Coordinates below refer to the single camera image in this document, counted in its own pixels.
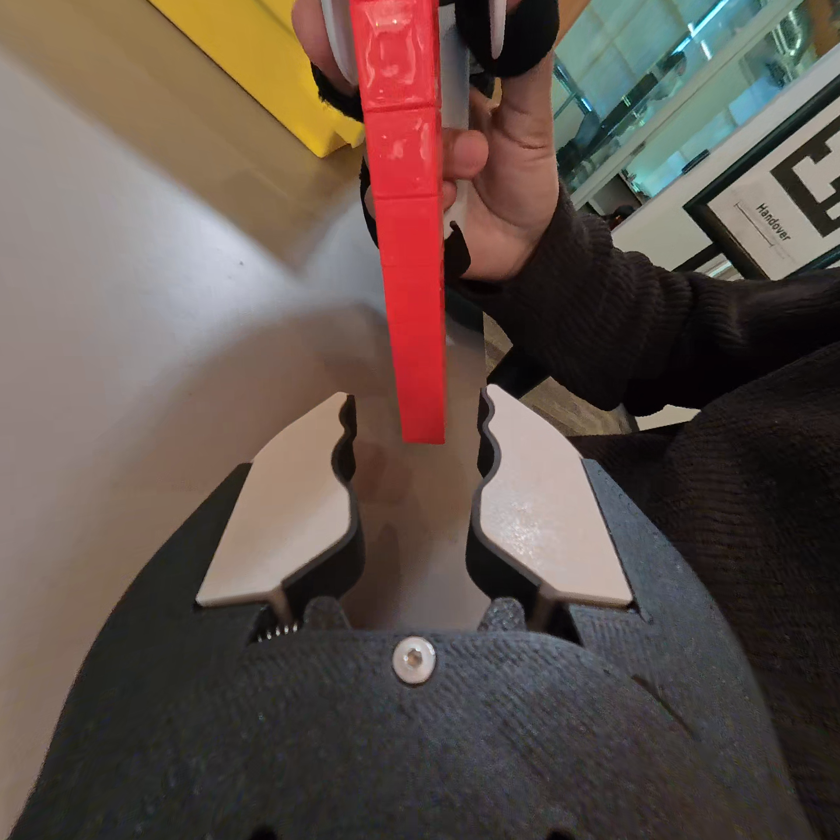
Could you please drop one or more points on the person's right hand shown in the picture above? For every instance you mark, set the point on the person's right hand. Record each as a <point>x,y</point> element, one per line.
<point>505,171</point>

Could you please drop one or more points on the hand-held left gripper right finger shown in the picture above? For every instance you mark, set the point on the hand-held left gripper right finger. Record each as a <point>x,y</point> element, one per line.
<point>551,512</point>

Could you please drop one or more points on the person's right forearm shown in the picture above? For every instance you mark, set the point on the person's right forearm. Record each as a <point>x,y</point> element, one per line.
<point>683,394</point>

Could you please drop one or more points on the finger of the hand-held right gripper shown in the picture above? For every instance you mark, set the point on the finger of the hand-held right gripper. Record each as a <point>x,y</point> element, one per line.
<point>336,37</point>
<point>454,79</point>

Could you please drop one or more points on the yellow storage bin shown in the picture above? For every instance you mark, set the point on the yellow storage bin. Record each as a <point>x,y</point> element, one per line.
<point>263,66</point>

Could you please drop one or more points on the red brick stick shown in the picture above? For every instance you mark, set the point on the red brick stick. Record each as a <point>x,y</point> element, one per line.
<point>410,223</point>

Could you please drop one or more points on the black white marker sign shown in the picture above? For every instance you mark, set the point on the black white marker sign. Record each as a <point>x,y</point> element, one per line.
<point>788,184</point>

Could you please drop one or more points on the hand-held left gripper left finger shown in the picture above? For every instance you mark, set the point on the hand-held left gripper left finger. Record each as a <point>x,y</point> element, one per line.
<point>289,512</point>

